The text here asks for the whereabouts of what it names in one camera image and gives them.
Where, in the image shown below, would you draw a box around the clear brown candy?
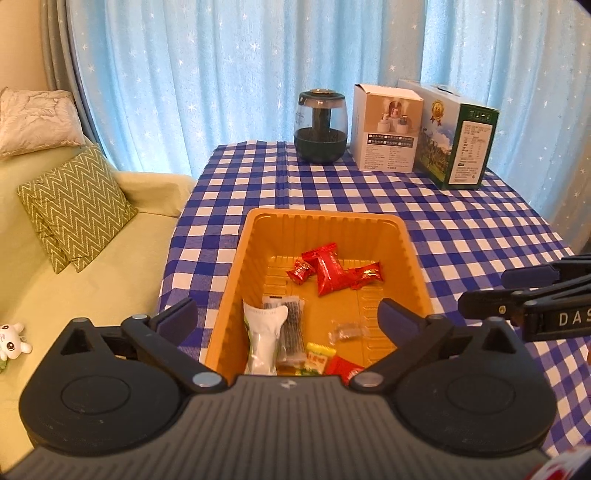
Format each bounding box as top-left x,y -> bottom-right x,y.
329,322 -> 369,344

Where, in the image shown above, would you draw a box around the yellow green candy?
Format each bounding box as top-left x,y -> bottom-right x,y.
301,342 -> 337,376

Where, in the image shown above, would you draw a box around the long green white snack packet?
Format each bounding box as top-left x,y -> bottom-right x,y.
242,303 -> 288,375

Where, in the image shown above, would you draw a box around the large red snack packet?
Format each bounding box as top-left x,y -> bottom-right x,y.
301,242 -> 352,297

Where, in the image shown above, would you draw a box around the grey seaweed snack packet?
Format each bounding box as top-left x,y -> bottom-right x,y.
263,296 -> 305,367

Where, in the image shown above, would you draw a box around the red cartoon candy packet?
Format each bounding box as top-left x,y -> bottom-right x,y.
348,262 -> 384,290

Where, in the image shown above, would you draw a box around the red square snack packet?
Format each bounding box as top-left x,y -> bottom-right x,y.
324,355 -> 363,385

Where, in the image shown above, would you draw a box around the dark red small candy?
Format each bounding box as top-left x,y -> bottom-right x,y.
287,258 -> 317,285

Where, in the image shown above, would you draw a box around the pale yellow sofa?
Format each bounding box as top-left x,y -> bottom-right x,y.
0,147 -> 195,470

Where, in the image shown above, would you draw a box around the orange plastic tray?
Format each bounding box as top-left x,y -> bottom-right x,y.
204,208 -> 434,381

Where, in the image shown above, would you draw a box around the blue white checkered tablecloth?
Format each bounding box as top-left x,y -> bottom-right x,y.
155,139 -> 591,458

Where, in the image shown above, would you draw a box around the white plush toy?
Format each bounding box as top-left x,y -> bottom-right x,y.
0,323 -> 33,361

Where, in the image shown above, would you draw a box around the green chevron cushion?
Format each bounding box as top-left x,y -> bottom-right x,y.
17,144 -> 137,274

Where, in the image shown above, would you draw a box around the green carton box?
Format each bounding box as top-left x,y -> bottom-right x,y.
398,80 -> 499,190

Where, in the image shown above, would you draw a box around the white beige product box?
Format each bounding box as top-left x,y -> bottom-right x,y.
351,84 -> 424,173

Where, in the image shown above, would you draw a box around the white cushion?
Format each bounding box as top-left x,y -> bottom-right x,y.
1,88 -> 85,159

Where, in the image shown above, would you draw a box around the light blue star curtain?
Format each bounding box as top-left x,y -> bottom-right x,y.
65,1 -> 590,249

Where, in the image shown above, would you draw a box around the grey side curtain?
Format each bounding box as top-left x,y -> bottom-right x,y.
40,0 -> 99,143

